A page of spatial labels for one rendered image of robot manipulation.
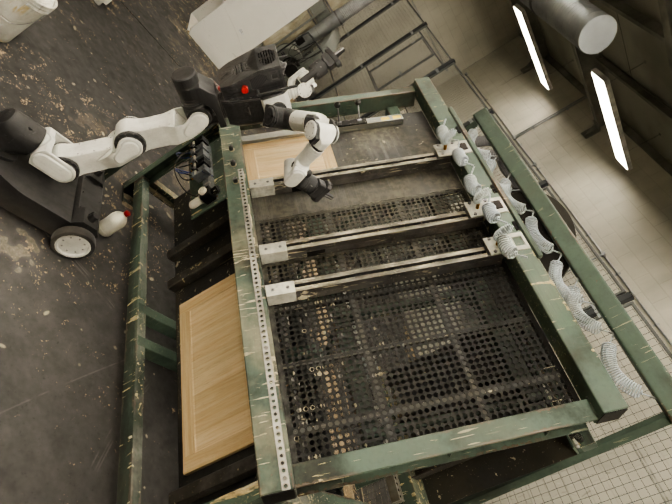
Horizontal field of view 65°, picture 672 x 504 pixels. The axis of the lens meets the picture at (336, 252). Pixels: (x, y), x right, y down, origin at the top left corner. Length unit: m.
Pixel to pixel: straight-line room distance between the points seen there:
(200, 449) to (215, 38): 5.04
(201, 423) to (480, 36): 10.68
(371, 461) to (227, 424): 0.75
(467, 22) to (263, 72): 9.72
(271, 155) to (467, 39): 9.43
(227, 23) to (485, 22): 6.80
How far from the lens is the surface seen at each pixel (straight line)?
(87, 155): 2.76
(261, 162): 2.94
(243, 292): 2.30
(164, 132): 2.64
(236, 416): 2.39
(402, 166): 2.82
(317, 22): 8.62
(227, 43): 6.62
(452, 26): 11.88
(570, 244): 3.00
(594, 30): 5.15
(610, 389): 2.19
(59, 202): 2.86
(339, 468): 1.92
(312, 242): 2.44
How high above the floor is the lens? 1.87
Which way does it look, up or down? 16 degrees down
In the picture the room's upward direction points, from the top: 61 degrees clockwise
